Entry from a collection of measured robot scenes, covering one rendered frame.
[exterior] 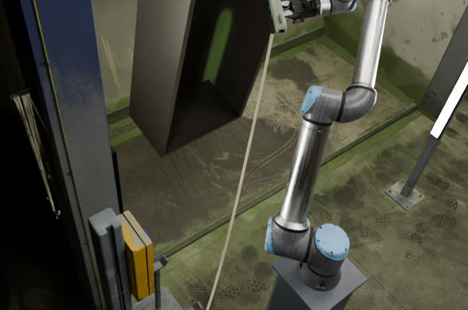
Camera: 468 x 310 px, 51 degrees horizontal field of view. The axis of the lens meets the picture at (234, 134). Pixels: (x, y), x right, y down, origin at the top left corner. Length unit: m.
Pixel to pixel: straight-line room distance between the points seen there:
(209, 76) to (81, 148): 1.68
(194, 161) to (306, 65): 1.47
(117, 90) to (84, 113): 1.98
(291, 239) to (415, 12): 2.41
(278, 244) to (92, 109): 0.95
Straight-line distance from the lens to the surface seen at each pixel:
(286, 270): 2.28
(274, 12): 2.16
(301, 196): 1.99
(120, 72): 3.58
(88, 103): 1.58
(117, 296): 1.42
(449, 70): 3.99
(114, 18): 3.58
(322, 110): 1.86
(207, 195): 3.21
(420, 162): 3.34
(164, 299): 2.00
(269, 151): 3.51
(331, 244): 2.07
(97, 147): 1.72
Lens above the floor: 2.60
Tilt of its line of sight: 45 degrees down
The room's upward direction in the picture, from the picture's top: 7 degrees clockwise
